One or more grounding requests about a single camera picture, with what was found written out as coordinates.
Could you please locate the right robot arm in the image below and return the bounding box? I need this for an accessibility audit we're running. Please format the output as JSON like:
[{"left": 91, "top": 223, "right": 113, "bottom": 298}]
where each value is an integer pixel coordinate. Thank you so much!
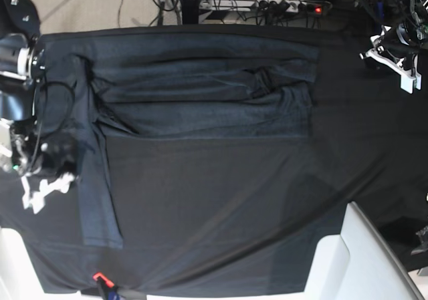
[{"left": 1, "top": 0, "right": 77, "bottom": 180}]

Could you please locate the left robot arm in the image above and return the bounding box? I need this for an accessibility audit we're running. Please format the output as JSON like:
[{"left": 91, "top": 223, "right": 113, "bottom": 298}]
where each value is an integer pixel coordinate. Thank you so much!
[{"left": 358, "top": 0, "right": 427, "bottom": 76}]

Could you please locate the white power strip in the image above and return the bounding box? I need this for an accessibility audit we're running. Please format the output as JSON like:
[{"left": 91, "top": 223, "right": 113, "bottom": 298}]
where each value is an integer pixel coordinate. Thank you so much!
[{"left": 199, "top": 0, "right": 304, "bottom": 13}]

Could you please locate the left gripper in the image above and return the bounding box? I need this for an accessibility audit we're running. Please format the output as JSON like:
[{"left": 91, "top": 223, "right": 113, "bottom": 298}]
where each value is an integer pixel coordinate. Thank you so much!
[{"left": 362, "top": 25, "right": 421, "bottom": 70}]

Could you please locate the black table cloth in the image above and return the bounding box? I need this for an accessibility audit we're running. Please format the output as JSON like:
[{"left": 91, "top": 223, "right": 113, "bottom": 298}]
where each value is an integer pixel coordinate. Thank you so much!
[{"left": 1, "top": 25, "right": 427, "bottom": 297}]

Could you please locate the black monitor stand pole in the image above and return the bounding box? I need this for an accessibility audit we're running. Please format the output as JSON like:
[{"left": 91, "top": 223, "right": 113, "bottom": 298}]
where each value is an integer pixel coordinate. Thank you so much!
[{"left": 181, "top": 0, "right": 201, "bottom": 25}]

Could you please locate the blue clamp at bottom edge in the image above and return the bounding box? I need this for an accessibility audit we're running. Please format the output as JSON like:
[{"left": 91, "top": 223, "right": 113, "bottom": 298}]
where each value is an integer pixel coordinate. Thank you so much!
[{"left": 92, "top": 272, "right": 121, "bottom": 300}]

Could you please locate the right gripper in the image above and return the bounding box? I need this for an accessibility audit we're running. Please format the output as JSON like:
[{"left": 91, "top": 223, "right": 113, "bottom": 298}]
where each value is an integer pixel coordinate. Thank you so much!
[{"left": 30, "top": 136, "right": 78, "bottom": 180}]

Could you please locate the dark grey T-shirt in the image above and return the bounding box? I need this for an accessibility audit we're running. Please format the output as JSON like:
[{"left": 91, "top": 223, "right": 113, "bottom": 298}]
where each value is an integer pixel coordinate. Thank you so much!
[{"left": 43, "top": 33, "right": 320, "bottom": 249}]

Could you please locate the white chair left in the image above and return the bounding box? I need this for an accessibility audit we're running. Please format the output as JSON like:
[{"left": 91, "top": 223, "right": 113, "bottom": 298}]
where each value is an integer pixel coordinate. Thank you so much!
[{"left": 1, "top": 228, "right": 82, "bottom": 300}]

